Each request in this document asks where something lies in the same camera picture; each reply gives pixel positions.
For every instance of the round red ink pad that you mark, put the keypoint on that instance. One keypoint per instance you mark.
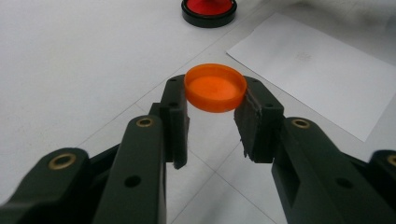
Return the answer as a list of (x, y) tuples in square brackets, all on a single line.
[(199, 17)]

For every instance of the white paper sheet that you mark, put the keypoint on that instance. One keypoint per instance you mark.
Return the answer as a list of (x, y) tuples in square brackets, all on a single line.
[(320, 74)]

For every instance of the orange stamp cap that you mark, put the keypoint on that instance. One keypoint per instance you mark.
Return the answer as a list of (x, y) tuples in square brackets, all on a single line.
[(214, 90)]

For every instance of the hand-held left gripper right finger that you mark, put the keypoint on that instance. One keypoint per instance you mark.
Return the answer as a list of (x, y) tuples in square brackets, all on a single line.
[(258, 130)]

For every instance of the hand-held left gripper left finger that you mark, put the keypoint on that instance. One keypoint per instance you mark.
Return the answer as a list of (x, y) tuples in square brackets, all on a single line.
[(176, 124)]

